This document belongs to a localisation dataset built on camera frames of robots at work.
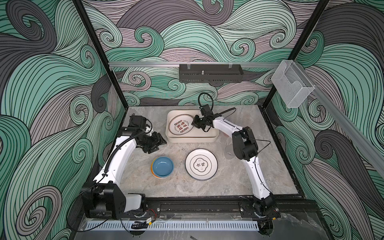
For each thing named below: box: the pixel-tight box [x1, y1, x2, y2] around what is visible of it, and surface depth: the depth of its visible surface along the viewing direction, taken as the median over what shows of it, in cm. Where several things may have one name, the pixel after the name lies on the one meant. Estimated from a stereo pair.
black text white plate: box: [185, 148, 219, 181], surface depth 89 cm
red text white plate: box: [168, 114, 194, 135], surface depth 109 cm
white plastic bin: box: [165, 109, 220, 143], surface depth 106 cm
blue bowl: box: [151, 156, 175, 179], surface depth 80 cm
